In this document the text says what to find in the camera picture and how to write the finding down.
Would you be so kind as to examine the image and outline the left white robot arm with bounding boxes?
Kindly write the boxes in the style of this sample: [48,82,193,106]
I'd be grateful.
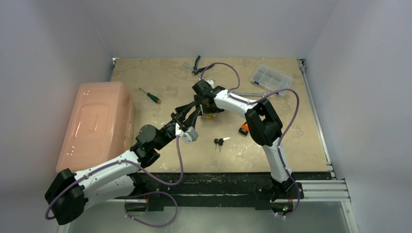
[45,101,202,225]

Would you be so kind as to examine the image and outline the small silver wrench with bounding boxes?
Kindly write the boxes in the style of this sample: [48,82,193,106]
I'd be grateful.
[182,62,206,78]

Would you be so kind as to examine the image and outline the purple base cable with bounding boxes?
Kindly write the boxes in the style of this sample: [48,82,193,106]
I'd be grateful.
[124,191,178,228]

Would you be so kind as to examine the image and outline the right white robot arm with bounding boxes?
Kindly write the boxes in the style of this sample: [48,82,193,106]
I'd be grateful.
[192,80,302,201]

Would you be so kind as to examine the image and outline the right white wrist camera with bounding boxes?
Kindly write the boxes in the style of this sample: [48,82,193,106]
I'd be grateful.
[206,80,215,88]

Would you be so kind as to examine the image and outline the orange black padlock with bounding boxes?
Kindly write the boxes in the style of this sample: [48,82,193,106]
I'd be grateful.
[238,122,249,136]

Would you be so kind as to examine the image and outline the green handled screwdriver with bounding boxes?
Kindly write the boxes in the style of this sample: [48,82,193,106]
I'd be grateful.
[139,87,161,103]

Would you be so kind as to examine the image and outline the large silver wrench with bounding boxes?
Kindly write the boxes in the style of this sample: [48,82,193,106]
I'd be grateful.
[231,91,268,98]

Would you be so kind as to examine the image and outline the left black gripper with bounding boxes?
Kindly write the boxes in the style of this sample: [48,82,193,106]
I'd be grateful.
[154,101,200,151]

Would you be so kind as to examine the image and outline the aluminium frame rail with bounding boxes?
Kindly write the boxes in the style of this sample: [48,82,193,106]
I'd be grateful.
[297,58,360,233]

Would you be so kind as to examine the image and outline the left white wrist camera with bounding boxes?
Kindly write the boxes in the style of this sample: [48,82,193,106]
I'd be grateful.
[175,125,199,144]

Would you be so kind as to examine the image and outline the pink plastic storage box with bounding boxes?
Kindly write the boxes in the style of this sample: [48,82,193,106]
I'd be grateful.
[55,82,135,172]

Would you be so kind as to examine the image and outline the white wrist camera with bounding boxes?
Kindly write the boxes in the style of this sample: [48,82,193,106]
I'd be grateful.
[175,125,199,144]
[206,80,215,88]

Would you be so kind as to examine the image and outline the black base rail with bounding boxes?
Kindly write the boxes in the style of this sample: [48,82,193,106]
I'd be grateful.
[114,170,305,212]

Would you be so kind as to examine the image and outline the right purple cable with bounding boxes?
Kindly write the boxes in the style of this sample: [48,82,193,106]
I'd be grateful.
[199,62,302,219]

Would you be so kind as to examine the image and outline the black key bunch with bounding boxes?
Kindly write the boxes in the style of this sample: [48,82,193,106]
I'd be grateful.
[214,137,230,152]

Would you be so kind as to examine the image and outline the clear plastic organizer box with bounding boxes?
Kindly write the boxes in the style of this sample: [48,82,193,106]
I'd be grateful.
[250,64,293,93]

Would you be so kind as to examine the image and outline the blue black pliers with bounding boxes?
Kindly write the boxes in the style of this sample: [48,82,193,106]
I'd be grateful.
[191,55,214,75]

